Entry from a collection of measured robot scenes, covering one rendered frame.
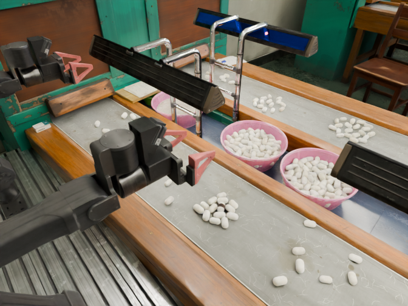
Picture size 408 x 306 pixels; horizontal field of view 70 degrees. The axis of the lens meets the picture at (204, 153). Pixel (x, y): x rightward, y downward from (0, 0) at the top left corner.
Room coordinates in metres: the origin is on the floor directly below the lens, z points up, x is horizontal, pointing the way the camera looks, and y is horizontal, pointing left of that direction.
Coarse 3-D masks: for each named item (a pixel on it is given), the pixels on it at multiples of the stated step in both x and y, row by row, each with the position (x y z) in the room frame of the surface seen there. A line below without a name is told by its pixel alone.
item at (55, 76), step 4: (60, 64) 0.87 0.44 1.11; (60, 68) 0.87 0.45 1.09; (64, 68) 0.88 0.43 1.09; (40, 72) 0.85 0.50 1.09; (48, 76) 0.86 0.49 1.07; (52, 76) 0.87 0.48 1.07; (56, 76) 0.88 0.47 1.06; (60, 76) 0.89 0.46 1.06; (64, 76) 0.87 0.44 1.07; (44, 80) 0.85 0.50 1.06; (48, 80) 0.86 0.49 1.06; (52, 80) 0.88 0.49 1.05; (64, 80) 0.87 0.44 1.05; (68, 80) 0.88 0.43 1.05
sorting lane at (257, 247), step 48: (144, 192) 0.68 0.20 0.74; (192, 192) 0.68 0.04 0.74; (240, 192) 0.68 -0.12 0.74; (192, 240) 0.49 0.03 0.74; (240, 240) 0.49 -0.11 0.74; (288, 240) 0.49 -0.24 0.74; (336, 240) 0.49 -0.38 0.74; (288, 288) 0.35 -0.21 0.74; (336, 288) 0.35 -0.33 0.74; (384, 288) 0.35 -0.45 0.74
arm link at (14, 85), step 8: (0, 48) 0.84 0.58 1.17; (8, 48) 0.82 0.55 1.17; (16, 48) 0.83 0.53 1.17; (24, 48) 0.84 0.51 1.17; (8, 56) 0.82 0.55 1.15; (16, 56) 0.82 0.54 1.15; (24, 56) 0.83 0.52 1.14; (32, 56) 0.86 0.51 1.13; (8, 64) 0.81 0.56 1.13; (16, 64) 0.82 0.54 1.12; (24, 64) 0.83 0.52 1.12; (32, 64) 0.84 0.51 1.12; (8, 72) 0.85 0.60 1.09; (8, 80) 0.79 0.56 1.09; (16, 80) 0.80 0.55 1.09; (0, 88) 0.76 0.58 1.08; (8, 88) 0.78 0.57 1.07; (16, 88) 0.79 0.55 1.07
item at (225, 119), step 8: (232, 16) 1.35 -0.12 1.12; (216, 24) 1.27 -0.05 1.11; (256, 24) 1.23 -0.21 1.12; (264, 24) 1.25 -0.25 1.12; (248, 32) 1.17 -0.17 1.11; (240, 40) 1.15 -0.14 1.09; (240, 48) 1.15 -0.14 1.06; (240, 56) 1.15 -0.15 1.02; (224, 64) 1.21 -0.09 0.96; (240, 64) 1.15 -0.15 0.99; (240, 72) 1.15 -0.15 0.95; (240, 80) 1.15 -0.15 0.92; (232, 96) 1.17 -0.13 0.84; (216, 112) 1.23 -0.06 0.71; (224, 120) 1.19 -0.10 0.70; (232, 120) 1.16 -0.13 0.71
